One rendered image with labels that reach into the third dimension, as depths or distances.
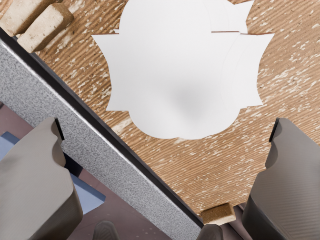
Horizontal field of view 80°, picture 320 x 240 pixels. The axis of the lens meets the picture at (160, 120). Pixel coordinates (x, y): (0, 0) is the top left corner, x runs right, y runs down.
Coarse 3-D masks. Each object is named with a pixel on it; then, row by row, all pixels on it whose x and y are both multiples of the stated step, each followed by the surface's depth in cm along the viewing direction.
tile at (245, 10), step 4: (252, 0) 18; (236, 4) 19; (240, 4) 19; (244, 4) 19; (248, 4) 19; (240, 8) 19; (244, 8) 19; (248, 8) 19; (244, 12) 19; (248, 12) 19; (244, 16) 19
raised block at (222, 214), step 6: (228, 204) 35; (210, 210) 37; (216, 210) 36; (222, 210) 35; (228, 210) 35; (204, 216) 36; (210, 216) 36; (216, 216) 35; (222, 216) 34; (228, 216) 34; (234, 216) 34; (204, 222) 36; (210, 222) 35; (216, 222) 35; (222, 222) 35
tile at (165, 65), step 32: (160, 0) 15; (192, 0) 15; (128, 32) 17; (160, 32) 16; (192, 32) 16; (224, 32) 16; (128, 64) 18; (160, 64) 18; (192, 64) 18; (128, 96) 20; (160, 96) 20; (192, 96) 19; (160, 128) 22; (192, 128) 21
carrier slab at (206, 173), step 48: (96, 0) 20; (240, 0) 19; (288, 0) 19; (48, 48) 23; (96, 48) 22; (288, 48) 21; (96, 96) 26; (288, 96) 24; (144, 144) 29; (192, 144) 29; (240, 144) 29; (192, 192) 35; (240, 192) 34
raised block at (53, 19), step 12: (48, 12) 18; (60, 12) 18; (36, 24) 19; (48, 24) 19; (60, 24) 19; (24, 36) 20; (36, 36) 19; (48, 36) 20; (24, 48) 20; (36, 48) 20
